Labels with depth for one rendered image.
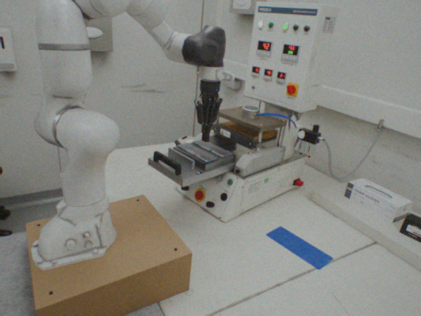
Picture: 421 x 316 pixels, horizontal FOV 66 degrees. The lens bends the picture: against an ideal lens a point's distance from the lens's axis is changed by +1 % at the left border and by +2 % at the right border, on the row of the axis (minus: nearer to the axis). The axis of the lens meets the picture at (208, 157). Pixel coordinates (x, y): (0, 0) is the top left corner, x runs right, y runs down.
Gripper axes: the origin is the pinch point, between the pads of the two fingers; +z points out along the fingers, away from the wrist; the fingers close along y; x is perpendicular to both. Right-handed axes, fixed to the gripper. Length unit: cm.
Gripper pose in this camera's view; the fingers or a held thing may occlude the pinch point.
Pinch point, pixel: (206, 132)
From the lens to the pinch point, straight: 125.7
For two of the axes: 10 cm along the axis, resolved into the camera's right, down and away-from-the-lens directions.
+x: 6.6, 3.5, -6.7
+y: -7.5, 2.0, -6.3
